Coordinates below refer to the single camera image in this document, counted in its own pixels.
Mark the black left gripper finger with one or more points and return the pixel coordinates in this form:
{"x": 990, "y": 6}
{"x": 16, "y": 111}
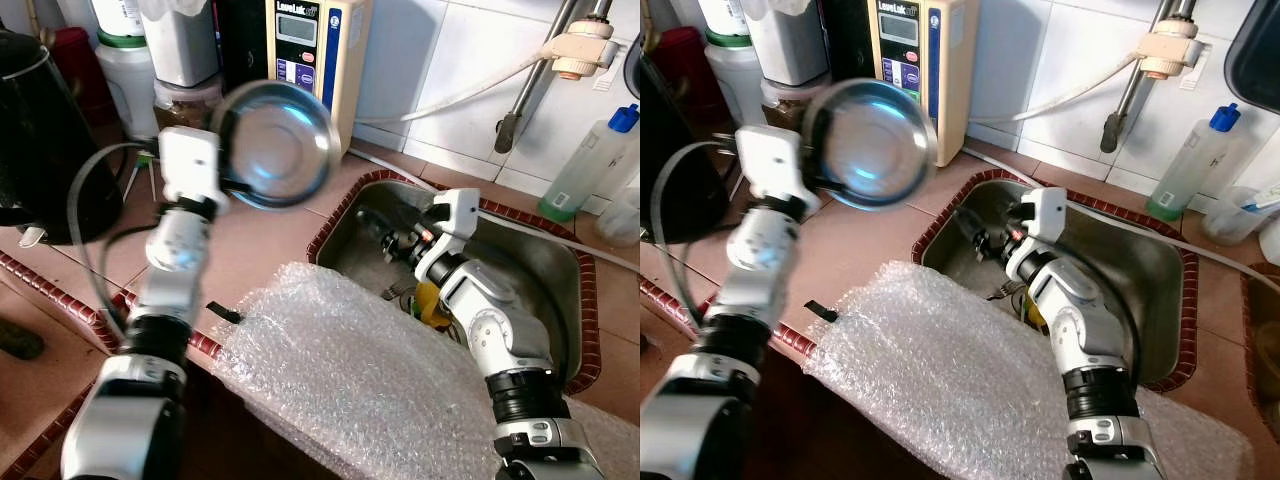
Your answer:
{"x": 815, "y": 132}
{"x": 222, "y": 135}

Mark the dark blue hanging pan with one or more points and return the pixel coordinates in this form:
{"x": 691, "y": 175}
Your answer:
{"x": 1255, "y": 60}
{"x": 632, "y": 65}

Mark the red plastic container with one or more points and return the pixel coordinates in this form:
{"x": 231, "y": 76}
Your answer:
{"x": 690, "y": 70}
{"x": 75, "y": 70}

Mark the grey plastic jug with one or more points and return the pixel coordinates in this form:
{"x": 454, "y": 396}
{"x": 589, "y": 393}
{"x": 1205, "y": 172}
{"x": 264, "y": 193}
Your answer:
{"x": 180, "y": 50}
{"x": 785, "y": 50}

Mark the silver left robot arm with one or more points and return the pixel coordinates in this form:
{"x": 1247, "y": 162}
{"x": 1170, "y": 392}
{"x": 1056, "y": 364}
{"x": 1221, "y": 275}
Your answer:
{"x": 170, "y": 260}
{"x": 760, "y": 260}

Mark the beige tap diverter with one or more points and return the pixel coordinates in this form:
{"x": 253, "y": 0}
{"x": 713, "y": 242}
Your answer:
{"x": 575, "y": 50}
{"x": 1165, "y": 50}

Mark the clear bottle with blue cap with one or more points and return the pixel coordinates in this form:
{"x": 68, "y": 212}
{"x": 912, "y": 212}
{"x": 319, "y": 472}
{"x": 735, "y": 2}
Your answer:
{"x": 585, "y": 170}
{"x": 1190, "y": 165}

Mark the beige water ionizer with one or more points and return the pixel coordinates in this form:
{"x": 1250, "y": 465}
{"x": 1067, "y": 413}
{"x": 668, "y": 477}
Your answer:
{"x": 955, "y": 60}
{"x": 350, "y": 60}

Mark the clear plastic cup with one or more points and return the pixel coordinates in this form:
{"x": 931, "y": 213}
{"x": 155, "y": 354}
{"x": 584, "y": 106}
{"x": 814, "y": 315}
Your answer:
{"x": 1235, "y": 215}
{"x": 620, "y": 215}

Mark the white dish soap bottle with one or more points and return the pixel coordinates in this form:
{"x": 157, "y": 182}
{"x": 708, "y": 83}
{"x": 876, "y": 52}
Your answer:
{"x": 1270, "y": 240}

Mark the black countertop appliance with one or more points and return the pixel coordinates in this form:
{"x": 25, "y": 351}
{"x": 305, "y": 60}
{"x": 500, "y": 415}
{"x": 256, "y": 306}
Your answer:
{"x": 848, "y": 45}
{"x": 240, "y": 50}

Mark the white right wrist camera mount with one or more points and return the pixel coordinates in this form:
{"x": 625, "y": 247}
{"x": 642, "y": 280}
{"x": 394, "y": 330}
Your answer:
{"x": 1045, "y": 210}
{"x": 455, "y": 210}

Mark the black tape strip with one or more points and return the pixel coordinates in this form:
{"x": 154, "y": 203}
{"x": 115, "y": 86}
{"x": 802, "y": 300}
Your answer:
{"x": 225, "y": 313}
{"x": 822, "y": 310}

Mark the steel sink basin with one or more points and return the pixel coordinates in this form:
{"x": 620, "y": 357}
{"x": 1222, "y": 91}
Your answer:
{"x": 540, "y": 290}
{"x": 1160, "y": 290}
{"x": 1265, "y": 350}

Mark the black electric kettle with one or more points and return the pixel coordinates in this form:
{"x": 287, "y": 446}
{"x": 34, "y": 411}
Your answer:
{"x": 680, "y": 150}
{"x": 50, "y": 150}

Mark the glass jar with brown contents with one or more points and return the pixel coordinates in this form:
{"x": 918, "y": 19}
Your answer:
{"x": 790, "y": 100}
{"x": 180, "y": 105}

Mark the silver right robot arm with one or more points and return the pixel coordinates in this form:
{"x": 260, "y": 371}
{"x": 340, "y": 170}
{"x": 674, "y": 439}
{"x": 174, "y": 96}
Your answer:
{"x": 490, "y": 320}
{"x": 1080, "y": 320}

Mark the round steel bowl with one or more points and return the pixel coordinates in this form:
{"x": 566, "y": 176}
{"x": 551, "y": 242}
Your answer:
{"x": 280, "y": 140}
{"x": 875, "y": 140}

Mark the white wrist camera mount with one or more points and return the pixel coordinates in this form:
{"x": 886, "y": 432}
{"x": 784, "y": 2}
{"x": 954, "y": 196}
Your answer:
{"x": 190, "y": 160}
{"x": 775, "y": 160}
{"x": 1045, "y": 210}
{"x": 455, "y": 210}

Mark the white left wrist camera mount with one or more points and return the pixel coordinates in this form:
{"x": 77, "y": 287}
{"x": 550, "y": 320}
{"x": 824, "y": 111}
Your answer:
{"x": 190, "y": 160}
{"x": 775, "y": 160}

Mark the clear bubble wrap sheet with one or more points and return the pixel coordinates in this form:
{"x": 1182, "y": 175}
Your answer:
{"x": 950, "y": 390}
{"x": 350, "y": 390}

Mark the steel tap spout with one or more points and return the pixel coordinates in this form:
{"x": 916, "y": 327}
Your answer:
{"x": 1125, "y": 100}
{"x": 522, "y": 95}

